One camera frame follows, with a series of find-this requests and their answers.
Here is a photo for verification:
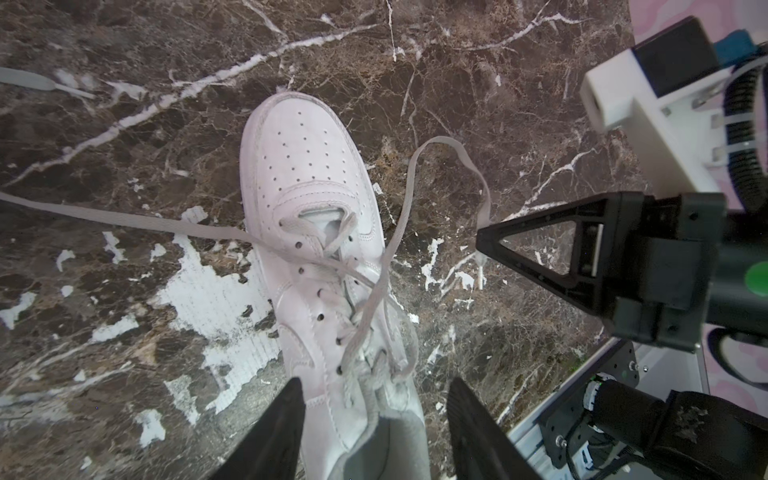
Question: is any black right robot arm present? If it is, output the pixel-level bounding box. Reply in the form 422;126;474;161
476;192;767;479

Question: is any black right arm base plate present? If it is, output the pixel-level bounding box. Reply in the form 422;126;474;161
536;340;639;472

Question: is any white shoelace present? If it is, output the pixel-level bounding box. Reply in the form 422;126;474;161
0;65;493;409

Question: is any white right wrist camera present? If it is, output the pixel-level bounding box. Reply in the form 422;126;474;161
580;16;758;197

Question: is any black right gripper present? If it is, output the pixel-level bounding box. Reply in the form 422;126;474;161
475;191;768;354

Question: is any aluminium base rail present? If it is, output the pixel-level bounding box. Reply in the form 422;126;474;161
509;342;709;479

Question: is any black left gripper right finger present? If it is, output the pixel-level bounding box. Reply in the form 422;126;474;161
447;377;540;480

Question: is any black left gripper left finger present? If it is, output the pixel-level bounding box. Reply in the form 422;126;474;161
210;377;306;480

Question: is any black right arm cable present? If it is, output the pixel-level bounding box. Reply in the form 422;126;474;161
716;53;768;214

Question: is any white sneaker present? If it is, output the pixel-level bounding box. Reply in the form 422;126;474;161
239;92;430;479

